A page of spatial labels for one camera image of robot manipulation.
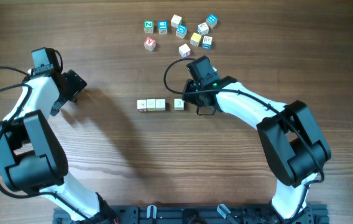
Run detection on yellow turtle picture block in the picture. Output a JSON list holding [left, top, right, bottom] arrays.
[[174, 98, 185, 111]]

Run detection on plain Z wooden block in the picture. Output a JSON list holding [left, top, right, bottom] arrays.
[[155, 99, 166, 111]]

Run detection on red I side block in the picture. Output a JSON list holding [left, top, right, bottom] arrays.
[[178, 44, 191, 58]]

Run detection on plain wooden green block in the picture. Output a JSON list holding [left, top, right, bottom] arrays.
[[146, 99, 157, 111]]

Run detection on red A side block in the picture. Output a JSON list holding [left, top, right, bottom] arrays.
[[137, 100, 147, 112]]

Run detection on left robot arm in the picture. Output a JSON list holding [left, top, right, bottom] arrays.
[[0, 47, 120, 223]]

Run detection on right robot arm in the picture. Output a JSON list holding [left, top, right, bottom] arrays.
[[181, 56, 331, 223]]

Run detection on blue H letter block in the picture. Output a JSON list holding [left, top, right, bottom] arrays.
[[202, 35, 213, 49]]

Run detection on yellow top block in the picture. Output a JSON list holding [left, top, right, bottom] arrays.
[[190, 32, 202, 47]]

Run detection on blue edged picture block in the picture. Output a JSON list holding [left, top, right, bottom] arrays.
[[198, 22, 209, 35]]

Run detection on blue D letter block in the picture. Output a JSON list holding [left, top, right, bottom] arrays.
[[176, 24, 187, 39]]

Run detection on red V letter block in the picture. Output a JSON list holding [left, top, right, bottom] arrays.
[[144, 37, 156, 51]]

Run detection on blue top far block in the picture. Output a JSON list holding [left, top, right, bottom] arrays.
[[206, 14, 218, 29]]

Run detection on plain top wooden block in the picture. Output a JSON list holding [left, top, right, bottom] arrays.
[[171, 14, 182, 28]]

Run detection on green N letter block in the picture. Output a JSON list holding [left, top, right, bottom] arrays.
[[144, 20, 154, 34]]

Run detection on right black cable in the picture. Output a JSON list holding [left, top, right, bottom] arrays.
[[163, 57, 325, 223]]

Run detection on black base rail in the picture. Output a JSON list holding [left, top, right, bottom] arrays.
[[52, 203, 330, 224]]

